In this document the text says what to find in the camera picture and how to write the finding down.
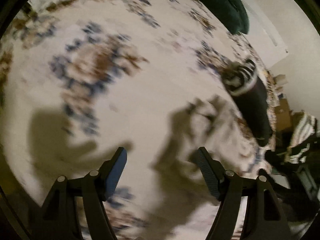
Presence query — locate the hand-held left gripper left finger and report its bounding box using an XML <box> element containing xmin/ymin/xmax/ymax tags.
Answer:
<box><xmin>41</xmin><ymin>147</ymin><xmax>128</xmax><ymax>240</ymax></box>

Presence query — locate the dark green duvet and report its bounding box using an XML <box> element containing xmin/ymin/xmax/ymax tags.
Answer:
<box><xmin>172</xmin><ymin>0</ymin><xmax>251</xmax><ymax>35</ymax></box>

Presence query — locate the white and black jacket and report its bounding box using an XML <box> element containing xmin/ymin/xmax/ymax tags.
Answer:
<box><xmin>287</xmin><ymin>112</ymin><xmax>320</xmax><ymax>163</ymax></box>

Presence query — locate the floral bed blanket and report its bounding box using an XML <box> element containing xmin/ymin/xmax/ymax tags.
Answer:
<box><xmin>0</xmin><ymin>0</ymin><xmax>278</xmax><ymax>240</ymax></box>

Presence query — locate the black folded garment white waistband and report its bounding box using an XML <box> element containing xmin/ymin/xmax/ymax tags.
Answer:
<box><xmin>221</xmin><ymin>58</ymin><xmax>275</xmax><ymax>147</ymax></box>

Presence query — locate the large cardboard box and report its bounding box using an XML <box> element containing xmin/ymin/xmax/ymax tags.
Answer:
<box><xmin>274</xmin><ymin>97</ymin><xmax>303</xmax><ymax>131</ymax></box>

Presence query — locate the white headboard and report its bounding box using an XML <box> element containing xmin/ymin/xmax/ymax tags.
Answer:
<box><xmin>231</xmin><ymin>0</ymin><xmax>292</xmax><ymax>70</ymax></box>

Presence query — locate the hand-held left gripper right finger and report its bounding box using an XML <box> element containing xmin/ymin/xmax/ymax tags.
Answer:
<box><xmin>197</xmin><ymin>147</ymin><xmax>292</xmax><ymax>240</ymax></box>

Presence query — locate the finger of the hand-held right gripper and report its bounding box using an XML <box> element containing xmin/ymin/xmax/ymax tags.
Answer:
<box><xmin>264</xmin><ymin>151</ymin><xmax>301</xmax><ymax>167</ymax></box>

